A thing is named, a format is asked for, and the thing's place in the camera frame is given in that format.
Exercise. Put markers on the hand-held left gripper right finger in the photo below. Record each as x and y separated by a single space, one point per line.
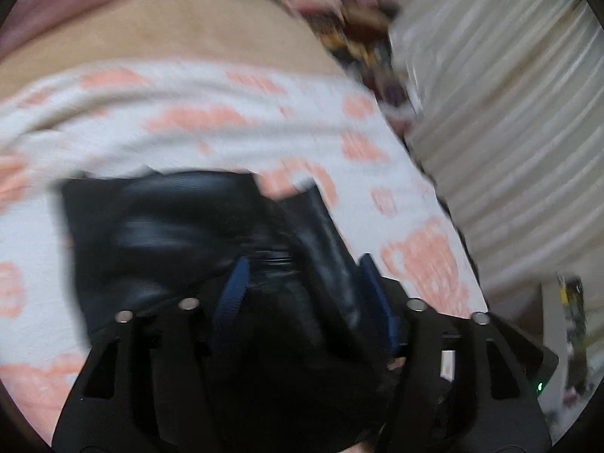
377 297

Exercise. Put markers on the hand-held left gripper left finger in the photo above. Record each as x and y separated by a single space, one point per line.
226 302

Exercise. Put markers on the black leather jacket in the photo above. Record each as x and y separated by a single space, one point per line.
188 245

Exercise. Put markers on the pile of assorted clothes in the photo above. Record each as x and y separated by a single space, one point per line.
349 23

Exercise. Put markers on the white pink-printed blanket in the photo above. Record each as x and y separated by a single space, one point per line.
188 118

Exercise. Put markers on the white satin curtain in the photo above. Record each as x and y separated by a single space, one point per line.
509 127

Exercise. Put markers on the tan bed sheet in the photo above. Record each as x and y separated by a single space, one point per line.
188 28

